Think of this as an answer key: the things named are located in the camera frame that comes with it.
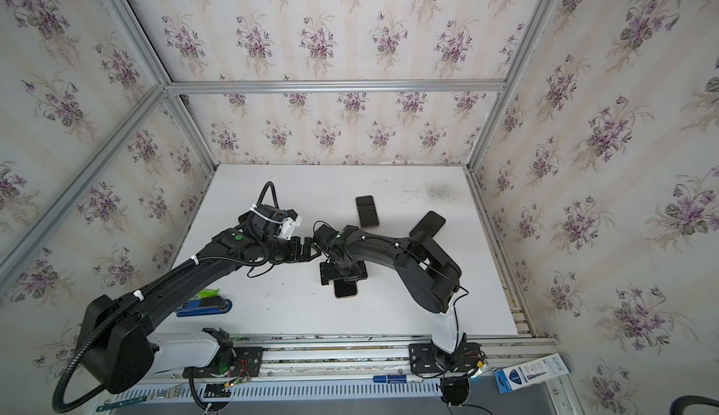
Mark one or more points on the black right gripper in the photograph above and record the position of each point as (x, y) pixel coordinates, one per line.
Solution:
(343, 272)

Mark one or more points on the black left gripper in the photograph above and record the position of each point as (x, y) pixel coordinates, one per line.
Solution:
(295, 255)

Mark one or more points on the black phone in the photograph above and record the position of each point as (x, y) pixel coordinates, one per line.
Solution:
(429, 226)
(344, 289)

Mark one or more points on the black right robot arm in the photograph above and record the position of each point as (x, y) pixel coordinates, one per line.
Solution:
(430, 276)

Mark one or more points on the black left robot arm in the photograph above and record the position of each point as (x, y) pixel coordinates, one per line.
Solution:
(114, 345)

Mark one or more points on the green card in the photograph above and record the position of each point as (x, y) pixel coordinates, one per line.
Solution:
(208, 293)

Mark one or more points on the blue stapler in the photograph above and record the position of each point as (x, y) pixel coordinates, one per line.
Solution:
(215, 305)

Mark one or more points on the blue marker pen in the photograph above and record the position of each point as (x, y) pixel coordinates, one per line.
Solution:
(396, 379)

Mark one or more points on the green ruler strip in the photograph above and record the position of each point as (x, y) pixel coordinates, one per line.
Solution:
(162, 395)

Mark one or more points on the blue white box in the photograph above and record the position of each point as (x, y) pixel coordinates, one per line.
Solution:
(514, 378)

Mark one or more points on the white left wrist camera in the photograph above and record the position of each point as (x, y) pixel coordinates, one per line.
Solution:
(288, 226)

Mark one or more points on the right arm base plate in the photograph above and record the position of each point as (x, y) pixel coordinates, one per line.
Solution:
(426, 359)

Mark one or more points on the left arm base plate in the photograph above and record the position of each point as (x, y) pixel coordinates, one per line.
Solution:
(232, 363)

